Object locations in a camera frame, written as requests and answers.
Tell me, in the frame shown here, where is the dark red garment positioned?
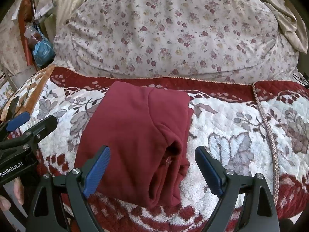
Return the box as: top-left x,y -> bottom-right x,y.
75,82 -> 193,208

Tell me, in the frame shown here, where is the person's left hand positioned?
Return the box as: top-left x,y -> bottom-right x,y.
0,177 -> 24,211

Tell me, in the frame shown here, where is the orange patterned blanket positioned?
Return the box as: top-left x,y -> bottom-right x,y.
1,64 -> 55,122

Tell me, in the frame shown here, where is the blue plastic bag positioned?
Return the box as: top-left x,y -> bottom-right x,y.
32,26 -> 55,68

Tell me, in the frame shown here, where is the white red floral blanket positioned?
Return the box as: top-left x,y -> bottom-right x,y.
21,67 -> 308,231

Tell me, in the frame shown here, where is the red wooden furniture edge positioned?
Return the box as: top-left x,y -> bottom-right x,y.
17,0 -> 38,71

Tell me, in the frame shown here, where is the floral quilt bundle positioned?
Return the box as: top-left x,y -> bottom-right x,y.
54,0 -> 300,83

